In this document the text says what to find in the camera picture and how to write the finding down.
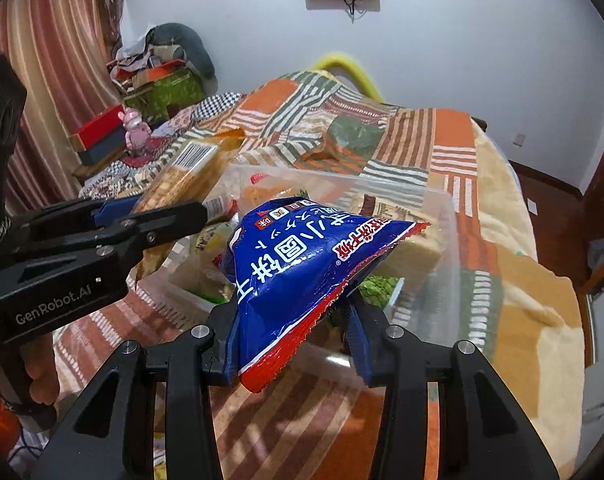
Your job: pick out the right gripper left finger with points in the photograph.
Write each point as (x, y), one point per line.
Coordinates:
(108, 431)

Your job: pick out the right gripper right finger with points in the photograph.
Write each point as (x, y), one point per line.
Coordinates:
(483, 431)

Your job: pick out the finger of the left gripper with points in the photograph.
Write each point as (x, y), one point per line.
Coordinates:
(102, 254)
(77, 216)

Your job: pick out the orange snack bag green label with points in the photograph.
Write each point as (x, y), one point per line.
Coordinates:
(179, 191)

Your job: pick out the yellow puffed snack bag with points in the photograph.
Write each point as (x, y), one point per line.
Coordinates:
(261, 188)

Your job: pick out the blue biscuit bag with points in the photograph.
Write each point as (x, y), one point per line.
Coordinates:
(290, 260)

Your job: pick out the green pea snack bag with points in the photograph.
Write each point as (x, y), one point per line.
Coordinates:
(381, 291)

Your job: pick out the brown toast bread pack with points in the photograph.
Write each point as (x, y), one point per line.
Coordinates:
(414, 258)

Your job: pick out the left human hand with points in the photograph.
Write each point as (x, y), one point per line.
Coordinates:
(39, 362)

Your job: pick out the clear plastic storage bin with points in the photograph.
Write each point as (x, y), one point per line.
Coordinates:
(192, 279)

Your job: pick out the red box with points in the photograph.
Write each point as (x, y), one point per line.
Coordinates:
(96, 129)

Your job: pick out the pink plush toy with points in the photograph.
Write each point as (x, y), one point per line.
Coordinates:
(137, 131)

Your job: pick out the striped red gold curtain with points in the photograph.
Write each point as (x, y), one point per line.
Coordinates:
(60, 50)

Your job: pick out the yellow foam tube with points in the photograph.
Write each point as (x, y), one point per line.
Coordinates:
(351, 69)

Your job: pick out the wall socket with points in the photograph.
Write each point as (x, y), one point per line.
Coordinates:
(519, 140)

